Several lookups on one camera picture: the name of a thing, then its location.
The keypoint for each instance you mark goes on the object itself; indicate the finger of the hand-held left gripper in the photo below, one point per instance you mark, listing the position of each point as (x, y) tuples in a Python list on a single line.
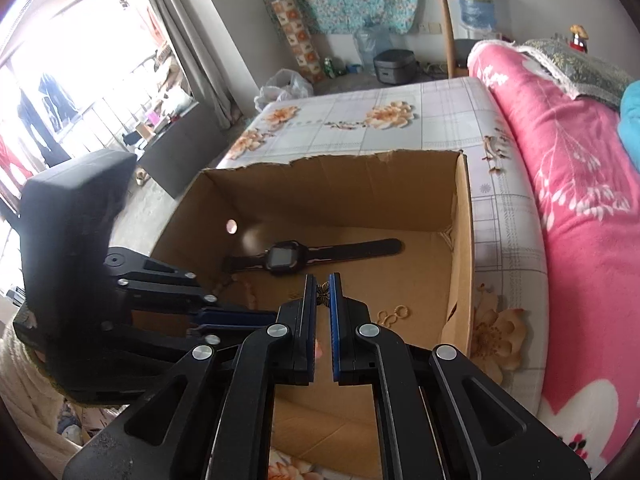
[(235, 319), (165, 285)]

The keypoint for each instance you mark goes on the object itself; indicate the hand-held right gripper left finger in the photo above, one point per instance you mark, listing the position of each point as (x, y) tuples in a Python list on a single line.
[(310, 330)]

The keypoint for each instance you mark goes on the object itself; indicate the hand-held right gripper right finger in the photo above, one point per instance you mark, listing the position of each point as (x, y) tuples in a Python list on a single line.
[(336, 330)]

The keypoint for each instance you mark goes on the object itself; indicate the small gold butterfly charm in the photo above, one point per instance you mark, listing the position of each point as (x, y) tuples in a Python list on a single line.
[(323, 294)]

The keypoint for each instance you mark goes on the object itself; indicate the brown cardboard box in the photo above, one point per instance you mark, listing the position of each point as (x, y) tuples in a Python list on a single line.
[(360, 195)]

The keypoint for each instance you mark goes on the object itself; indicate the person's left forearm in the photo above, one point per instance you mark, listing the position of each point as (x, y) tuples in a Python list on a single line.
[(25, 400)]

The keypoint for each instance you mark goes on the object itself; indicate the grey low cabinet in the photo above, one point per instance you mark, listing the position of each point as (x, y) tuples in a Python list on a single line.
[(180, 150)]

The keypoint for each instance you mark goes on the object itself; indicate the dark hanging clothes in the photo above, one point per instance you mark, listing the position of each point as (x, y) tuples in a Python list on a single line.
[(47, 115)]

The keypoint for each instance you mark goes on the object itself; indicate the white plastic bag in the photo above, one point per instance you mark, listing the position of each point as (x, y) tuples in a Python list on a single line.
[(282, 90)]

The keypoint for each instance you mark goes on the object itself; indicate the grey window curtain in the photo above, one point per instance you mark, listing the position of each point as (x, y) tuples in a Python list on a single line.
[(195, 35)]

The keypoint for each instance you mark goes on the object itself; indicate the green glass bottle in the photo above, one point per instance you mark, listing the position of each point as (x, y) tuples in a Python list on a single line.
[(328, 67)]

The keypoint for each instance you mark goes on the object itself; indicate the pink floral blanket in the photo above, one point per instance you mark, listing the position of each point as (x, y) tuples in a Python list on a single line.
[(575, 210)]

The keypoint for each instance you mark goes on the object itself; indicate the grey rice cooker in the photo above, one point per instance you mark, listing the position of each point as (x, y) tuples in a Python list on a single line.
[(395, 67)]

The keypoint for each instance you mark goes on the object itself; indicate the orange patterned paper roll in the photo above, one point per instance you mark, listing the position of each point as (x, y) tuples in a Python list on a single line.
[(297, 40)]

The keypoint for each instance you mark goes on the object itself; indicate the wooden chair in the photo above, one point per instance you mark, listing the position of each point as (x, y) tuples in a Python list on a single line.
[(447, 30)]

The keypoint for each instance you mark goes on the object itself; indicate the white water dispenser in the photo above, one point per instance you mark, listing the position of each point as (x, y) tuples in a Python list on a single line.
[(475, 35)]

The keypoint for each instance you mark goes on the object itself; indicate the grey-green knitted cloth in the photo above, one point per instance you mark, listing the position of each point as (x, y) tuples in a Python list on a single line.
[(580, 70)]

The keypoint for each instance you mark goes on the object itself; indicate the blue water dispenser bottle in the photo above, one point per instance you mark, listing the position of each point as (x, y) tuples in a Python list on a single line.
[(475, 0)]

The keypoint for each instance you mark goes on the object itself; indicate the blue cartoon blanket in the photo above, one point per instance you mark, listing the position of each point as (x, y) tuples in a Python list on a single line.
[(631, 125)]

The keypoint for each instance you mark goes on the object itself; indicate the small toy figurine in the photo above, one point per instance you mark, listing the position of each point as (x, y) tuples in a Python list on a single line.
[(579, 37)]

